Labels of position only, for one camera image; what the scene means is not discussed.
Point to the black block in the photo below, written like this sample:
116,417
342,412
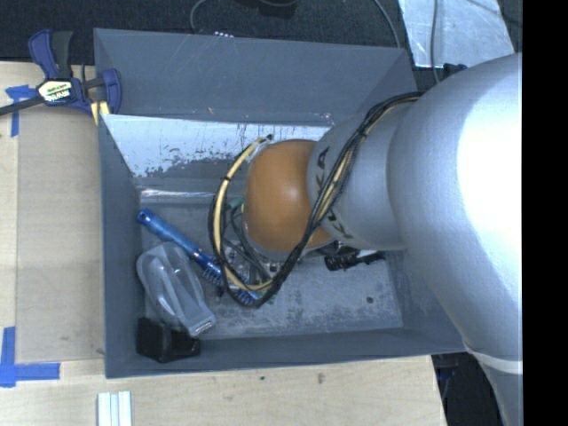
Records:
160,342

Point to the black cylinder on white bracket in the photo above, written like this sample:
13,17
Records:
345,261

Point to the blue metal tool with springs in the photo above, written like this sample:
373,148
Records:
171,234

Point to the grey metal bin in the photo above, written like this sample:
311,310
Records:
231,78

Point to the pale wood board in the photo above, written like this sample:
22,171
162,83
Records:
57,238

